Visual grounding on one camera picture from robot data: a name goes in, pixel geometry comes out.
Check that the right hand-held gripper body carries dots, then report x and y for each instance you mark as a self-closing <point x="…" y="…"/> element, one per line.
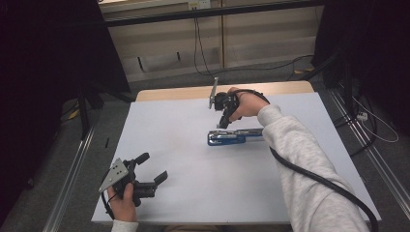
<point x="222" y="100"/>

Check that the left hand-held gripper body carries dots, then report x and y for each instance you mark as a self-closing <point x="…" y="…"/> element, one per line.
<point x="113" y="175"/>

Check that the blue and silver stapler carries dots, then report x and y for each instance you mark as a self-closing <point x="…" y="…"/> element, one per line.
<point x="225" y="139"/>

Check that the person's right hand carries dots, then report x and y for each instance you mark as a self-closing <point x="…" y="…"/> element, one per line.
<point x="249" y="103"/>

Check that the person's left hand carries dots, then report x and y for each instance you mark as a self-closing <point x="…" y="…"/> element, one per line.
<point x="122" y="204"/>

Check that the white table cover sheet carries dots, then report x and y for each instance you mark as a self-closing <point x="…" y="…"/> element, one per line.
<point x="180" y="193"/>

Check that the small black floor piece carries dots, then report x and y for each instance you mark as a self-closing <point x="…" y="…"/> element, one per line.
<point x="107" y="142"/>

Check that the light wooden cabinet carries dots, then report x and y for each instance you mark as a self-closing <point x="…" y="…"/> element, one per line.
<point x="257" y="42"/>

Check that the black stand legs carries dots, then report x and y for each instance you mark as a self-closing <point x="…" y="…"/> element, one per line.
<point x="84" y="106"/>

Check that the yellow floor tape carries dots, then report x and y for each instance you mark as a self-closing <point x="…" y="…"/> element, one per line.
<point x="304" y="71"/>

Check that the black horizontal bar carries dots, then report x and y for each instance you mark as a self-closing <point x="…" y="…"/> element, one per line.
<point x="206" y="13"/>

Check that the black curtain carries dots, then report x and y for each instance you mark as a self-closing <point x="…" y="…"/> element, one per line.
<point x="370" y="48"/>
<point x="38" y="80"/>

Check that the white power strip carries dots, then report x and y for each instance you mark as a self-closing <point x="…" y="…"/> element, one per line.
<point x="362" y="116"/>

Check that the aluminium floor rail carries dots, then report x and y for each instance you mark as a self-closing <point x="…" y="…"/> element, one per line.
<point x="66" y="187"/>
<point x="380" y="164"/>

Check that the white wall socket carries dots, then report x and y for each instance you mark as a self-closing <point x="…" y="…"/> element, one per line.
<point x="199" y="4"/>

